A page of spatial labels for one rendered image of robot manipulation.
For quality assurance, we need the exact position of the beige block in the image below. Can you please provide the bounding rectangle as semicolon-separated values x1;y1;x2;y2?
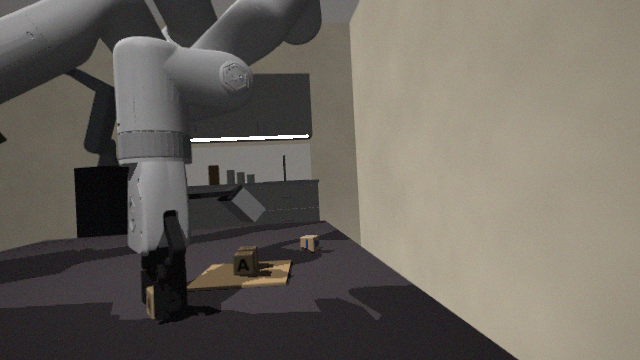
233;251;255;275
146;286;155;320
300;235;320;252
238;246;258;267

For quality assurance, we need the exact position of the tan flat mat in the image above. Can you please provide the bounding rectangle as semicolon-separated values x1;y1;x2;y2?
187;260;291;292

